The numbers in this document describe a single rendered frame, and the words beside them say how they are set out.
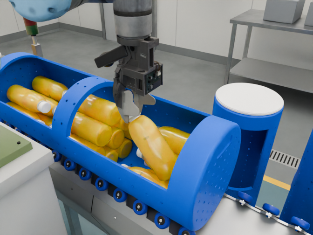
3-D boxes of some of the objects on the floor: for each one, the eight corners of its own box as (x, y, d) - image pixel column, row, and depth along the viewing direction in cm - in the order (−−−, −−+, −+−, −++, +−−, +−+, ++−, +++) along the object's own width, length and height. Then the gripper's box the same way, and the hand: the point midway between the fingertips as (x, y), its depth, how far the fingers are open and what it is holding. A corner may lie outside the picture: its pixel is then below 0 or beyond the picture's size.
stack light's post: (68, 184, 212) (34, 45, 153) (64, 182, 214) (30, 44, 155) (72, 181, 215) (40, 44, 156) (69, 179, 217) (36, 42, 158)
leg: (78, 245, 169) (58, 170, 136) (71, 240, 172) (51, 166, 139) (85, 238, 173) (67, 164, 140) (78, 233, 176) (60, 160, 142)
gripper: (134, 46, 49) (139, 139, 61) (169, 32, 57) (167, 116, 69) (101, 38, 54) (111, 126, 65) (138, 25, 61) (140, 106, 73)
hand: (130, 113), depth 68 cm, fingers closed on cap, 4 cm apart
